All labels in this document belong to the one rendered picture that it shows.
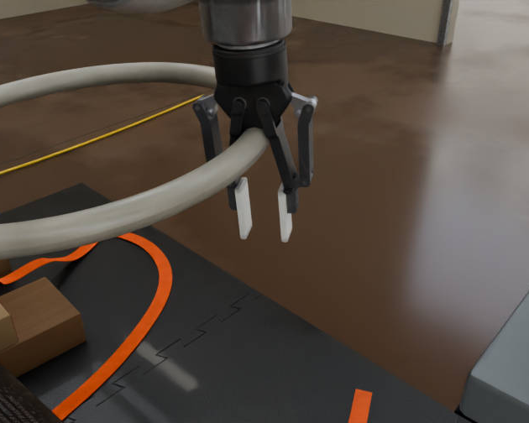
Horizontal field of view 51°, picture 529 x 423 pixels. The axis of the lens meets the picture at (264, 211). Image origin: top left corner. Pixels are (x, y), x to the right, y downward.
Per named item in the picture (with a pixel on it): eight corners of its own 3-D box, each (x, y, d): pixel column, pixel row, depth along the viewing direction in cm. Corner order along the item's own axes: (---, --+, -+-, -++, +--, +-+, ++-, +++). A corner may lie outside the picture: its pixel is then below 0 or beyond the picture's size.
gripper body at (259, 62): (296, 28, 58) (301, 112, 63) (219, 29, 60) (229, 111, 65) (281, 49, 52) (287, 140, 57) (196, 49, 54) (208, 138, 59)
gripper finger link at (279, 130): (261, 90, 61) (273, 86, 60) (290, 179, 66) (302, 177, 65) (252, 103, 58) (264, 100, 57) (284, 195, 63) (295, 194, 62)
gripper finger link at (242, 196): (240, 189, 64) (233, 189, 64) (246, 239, 68) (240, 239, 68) (247, 176, 67) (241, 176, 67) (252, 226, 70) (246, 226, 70)
